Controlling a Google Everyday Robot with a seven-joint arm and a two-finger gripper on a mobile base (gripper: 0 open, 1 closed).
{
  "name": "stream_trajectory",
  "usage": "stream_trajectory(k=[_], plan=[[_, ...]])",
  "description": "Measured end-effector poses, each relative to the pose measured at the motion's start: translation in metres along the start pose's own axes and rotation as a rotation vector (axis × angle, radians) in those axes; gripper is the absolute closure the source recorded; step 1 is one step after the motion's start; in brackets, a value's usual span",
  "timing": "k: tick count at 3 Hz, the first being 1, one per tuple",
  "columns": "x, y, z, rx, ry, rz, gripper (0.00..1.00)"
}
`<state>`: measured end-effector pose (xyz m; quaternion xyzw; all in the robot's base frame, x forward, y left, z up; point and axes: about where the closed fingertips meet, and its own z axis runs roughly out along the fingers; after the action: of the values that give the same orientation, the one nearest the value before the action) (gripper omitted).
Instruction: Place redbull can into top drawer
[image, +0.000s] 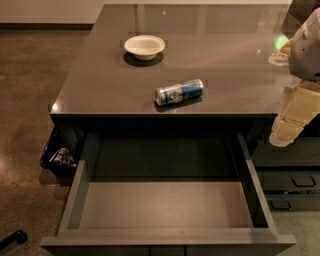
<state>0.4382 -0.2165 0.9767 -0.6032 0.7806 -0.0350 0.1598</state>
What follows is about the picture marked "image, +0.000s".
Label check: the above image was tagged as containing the white bowl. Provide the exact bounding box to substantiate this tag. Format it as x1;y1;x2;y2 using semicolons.
124;35;165;61

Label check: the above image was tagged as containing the snack bag on counter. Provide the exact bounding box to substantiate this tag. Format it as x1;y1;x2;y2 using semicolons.
268;40;292;66

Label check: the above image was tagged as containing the grey cabinet with counter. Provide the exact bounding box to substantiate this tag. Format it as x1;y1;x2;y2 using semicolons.
50;1;302;157

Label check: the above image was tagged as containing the black floor object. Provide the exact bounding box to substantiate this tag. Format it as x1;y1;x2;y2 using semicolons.
0;230;28;250

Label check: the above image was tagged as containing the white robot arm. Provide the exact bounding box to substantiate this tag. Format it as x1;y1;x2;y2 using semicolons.
268;8;320;147

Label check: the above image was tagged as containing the grey side drawer unit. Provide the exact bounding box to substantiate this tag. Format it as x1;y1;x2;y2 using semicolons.
251;132;320;211

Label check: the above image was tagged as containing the black bin with trash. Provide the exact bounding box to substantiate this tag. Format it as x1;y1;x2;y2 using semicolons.
40;128;77;177

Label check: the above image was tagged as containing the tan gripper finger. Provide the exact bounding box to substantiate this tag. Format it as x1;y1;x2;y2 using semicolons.
281;81;320;124
269;115;309;147

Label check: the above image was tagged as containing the blue silver redbull can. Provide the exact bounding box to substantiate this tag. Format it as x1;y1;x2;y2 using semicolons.
155;79;204;106

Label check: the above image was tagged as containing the open grey top drawer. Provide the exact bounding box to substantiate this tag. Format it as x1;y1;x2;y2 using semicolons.
41;133;296;256

